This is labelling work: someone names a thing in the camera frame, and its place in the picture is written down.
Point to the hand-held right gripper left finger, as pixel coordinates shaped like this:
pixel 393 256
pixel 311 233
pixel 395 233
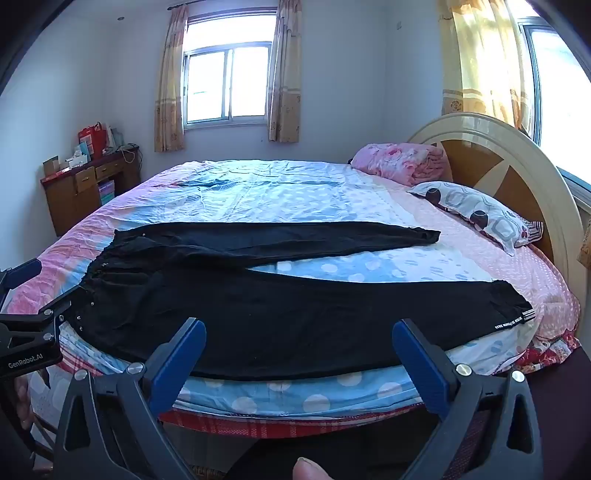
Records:
pixel 178 369

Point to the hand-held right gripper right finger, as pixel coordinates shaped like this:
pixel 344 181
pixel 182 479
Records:
pixel 420 369

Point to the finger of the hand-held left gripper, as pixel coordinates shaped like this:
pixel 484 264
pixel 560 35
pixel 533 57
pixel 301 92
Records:
pixel 55 311
pixel 23 272

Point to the black pants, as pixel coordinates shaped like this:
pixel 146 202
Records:
pixel 277 314

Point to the person's left hand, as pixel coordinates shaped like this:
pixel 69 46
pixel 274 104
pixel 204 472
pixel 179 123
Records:
pixel 21 404

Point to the person's right hand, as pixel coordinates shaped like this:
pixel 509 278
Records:
pixel 314 470

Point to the wooden desk with drawers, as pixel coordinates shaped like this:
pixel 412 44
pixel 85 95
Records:
pixel 64 198

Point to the cardboard box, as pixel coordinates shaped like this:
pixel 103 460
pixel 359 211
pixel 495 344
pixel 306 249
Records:
pixel 51 166

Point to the teal and pink boxes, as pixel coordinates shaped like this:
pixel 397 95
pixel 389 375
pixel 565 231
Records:
pixel 106 193

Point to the white tissue box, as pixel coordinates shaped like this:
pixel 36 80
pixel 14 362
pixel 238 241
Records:
pixel 76 160

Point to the red gift bag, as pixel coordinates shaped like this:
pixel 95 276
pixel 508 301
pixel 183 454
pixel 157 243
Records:
pixel 90 138

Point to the pale paper bags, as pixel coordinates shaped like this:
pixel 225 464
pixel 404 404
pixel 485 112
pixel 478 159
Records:
pixel 115 137

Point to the grey patterned pillow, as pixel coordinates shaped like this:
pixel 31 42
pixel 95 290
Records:
pixel 471 207

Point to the cream wooden headboard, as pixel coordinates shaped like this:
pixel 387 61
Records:
pixel 508 184

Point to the pink pillow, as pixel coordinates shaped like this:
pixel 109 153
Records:
pixel 397 161

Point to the bed with patchwork sheet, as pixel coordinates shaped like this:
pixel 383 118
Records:
pixel 300 194

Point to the beige flowered curtain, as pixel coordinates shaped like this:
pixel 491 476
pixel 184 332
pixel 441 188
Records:
pixel 170 92
pixel 285 83

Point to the bright side window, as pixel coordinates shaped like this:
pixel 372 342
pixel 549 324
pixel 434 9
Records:
pixel 558 92

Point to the yellow curtain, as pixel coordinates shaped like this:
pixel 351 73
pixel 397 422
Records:
pixel 480 60

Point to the window with white frame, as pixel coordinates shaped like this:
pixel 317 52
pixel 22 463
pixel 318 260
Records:
pixel 231 83

